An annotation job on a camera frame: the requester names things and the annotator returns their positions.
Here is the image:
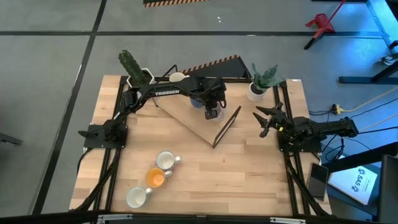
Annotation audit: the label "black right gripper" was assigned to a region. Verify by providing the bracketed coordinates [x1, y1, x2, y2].
[252, 101, 285, 138]

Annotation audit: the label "blue coffee mug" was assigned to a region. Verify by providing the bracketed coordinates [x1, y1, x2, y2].
[190, 98, 206, 110]

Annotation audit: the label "orange coffee mug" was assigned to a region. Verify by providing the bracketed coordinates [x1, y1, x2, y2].
[145, 167, 173, 189]

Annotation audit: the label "green plant in white pot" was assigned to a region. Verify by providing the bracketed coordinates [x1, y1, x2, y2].
[247, 63, 285, 103]

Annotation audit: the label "black ramp with hazard stripes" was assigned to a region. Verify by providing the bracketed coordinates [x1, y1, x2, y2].
[180, 54, 252, 79]

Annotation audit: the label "black smartphone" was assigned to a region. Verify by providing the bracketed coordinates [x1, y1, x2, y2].
[307, 162, 330, 200]

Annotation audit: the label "cactus in white hexagonal pot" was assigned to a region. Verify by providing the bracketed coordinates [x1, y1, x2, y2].
[118, 49, 155, 90]

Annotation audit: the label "black desk bar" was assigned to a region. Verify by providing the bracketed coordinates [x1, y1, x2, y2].
[323, 141, 398, 174]

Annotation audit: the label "hazard striped floor strip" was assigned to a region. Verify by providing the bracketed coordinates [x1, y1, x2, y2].
[142, 0, 210, 8]

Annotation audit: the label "red metal stand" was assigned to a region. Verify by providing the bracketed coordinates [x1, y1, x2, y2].
[303, 0, 346, 50]

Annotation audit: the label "white and blue box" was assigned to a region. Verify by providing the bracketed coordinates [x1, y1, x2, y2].
[328, 166, 379, 205]

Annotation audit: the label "black monitor edge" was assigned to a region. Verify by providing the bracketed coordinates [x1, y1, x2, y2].
[377, 154, 398, 223]

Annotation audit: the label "grey chair leg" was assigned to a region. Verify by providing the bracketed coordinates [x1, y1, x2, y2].
[0, 133, 23, 146]

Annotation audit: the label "wooden shelf with black frame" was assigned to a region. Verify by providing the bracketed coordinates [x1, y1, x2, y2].
[154, 64, 243, 149]

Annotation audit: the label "black back frame rail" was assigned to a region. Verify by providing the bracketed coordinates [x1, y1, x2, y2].
[124, 76, 253, 83]

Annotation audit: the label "black aluminium frame rails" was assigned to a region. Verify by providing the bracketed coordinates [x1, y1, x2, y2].
[74, 76, 133, 212]
[272, 80, 331, 217]

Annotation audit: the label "yellow cable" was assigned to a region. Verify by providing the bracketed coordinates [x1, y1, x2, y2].
[340, 88, 398, 113]

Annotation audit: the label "black floor cable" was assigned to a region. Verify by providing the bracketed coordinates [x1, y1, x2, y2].
[307, 98, 398, 116]

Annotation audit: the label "black front frame bar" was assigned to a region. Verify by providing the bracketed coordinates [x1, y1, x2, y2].
[0, 211, 398, 224]

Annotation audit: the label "blue lit table frame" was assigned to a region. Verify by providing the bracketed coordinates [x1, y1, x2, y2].
[338, 0, 398, 85]

